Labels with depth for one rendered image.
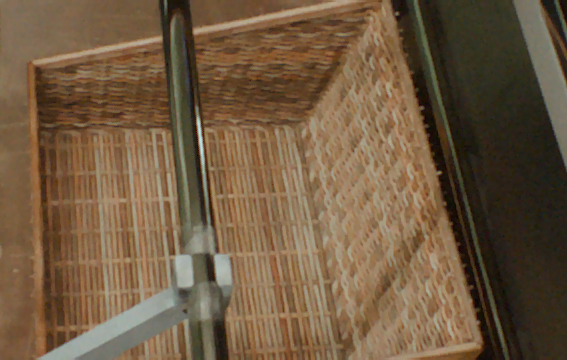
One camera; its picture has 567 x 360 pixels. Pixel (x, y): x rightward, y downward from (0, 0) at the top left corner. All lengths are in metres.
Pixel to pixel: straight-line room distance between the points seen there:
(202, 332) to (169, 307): 0.07
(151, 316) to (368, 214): 0.67
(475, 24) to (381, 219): 0.29
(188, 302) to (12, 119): 0.93
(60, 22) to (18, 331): 0.55
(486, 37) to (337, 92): 0.40
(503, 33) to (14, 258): 0.71
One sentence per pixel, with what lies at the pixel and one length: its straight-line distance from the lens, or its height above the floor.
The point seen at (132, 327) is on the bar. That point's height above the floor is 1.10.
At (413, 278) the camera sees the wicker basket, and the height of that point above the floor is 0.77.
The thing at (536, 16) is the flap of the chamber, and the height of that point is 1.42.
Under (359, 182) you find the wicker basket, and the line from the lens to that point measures 1.77.
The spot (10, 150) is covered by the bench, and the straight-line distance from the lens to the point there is 1.92.
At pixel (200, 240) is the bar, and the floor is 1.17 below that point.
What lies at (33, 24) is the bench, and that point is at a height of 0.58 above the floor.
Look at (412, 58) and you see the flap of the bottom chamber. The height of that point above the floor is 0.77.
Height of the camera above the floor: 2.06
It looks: 51 degrees down
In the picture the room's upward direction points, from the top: 10 degrees clockwise
